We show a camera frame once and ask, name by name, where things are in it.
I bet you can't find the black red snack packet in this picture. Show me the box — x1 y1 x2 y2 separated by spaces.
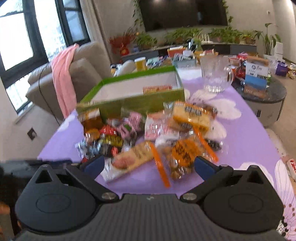
99 135 123 158

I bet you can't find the orange cookie bag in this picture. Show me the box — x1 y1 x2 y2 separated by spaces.
155 135 218 181

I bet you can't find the purple floral tablecloth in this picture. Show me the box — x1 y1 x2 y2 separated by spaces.
38 78 295 240

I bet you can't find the brown tea snack packet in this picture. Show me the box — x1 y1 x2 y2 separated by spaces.
78 109 104 133

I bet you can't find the beige wafer packet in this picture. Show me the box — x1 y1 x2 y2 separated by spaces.
101 141 171 188

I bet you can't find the pink white snack packet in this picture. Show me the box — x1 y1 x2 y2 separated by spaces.
144 111 180 141

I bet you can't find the round dark side table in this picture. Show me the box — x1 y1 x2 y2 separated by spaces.
232 75 287 127

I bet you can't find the green cardboard box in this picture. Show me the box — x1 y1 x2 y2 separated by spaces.
76 66 185 120

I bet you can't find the clear glass pitcher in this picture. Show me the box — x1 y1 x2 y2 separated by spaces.
200 55 234 93

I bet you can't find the grey recliner sofa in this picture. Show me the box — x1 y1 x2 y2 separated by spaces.
26 42 113 120

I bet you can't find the pink towel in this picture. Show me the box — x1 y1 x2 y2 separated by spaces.
51 44 79 118

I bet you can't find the blue white paper box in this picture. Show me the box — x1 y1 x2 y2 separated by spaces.
243 56 269 99

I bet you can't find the purple gift bag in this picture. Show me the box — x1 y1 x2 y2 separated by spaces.
275 61 288 77

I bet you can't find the grey tv cabinet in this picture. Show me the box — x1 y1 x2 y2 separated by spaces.
121 43 258 63

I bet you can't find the tall potted plant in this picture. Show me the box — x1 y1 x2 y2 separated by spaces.
253 23 281 55

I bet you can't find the wall power socket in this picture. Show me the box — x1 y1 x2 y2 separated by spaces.
27 128 37 141

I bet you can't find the black power cable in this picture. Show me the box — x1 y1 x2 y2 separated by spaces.
38 69 61 126

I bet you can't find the black wall television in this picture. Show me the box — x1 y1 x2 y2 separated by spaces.
138 0 228 32

